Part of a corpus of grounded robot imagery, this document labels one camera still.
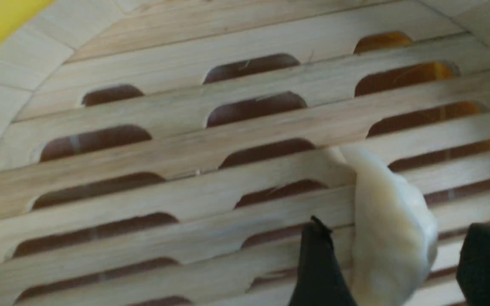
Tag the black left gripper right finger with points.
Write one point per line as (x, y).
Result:
(473, 271)

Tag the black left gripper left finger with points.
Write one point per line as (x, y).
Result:
(320, 281)

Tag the white dumpling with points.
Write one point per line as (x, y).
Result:
(396, 235)

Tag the bamboo steamer tray yellow rim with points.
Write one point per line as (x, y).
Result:
(168, 152)

